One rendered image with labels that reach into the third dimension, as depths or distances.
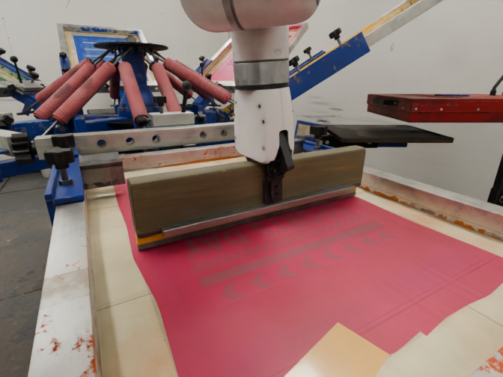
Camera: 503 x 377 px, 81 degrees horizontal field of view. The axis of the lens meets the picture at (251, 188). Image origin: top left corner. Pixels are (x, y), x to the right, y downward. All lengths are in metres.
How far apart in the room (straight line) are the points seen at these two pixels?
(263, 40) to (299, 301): 0.30
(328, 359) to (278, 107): 0.28
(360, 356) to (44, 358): 0.23
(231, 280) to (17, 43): 4.58
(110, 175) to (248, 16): 0.40
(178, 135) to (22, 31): 4.03
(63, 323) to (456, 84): 2.46
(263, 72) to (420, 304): 0.31
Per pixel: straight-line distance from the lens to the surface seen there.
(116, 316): 0.33
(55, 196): 0.54
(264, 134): 0.39
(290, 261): 0.38
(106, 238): 0.48
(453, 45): 2.56
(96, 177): 0.62
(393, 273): 0.40
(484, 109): 1.45
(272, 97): 0.38
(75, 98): 1.23
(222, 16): 0.34
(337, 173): 0.54
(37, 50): 4.77
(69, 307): 0.30
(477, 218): 0.55
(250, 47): 0.39
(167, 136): 0.86
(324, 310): 0.32
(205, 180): 0.40
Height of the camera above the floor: 1.17
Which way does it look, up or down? 20 degrees down
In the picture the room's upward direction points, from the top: straight up
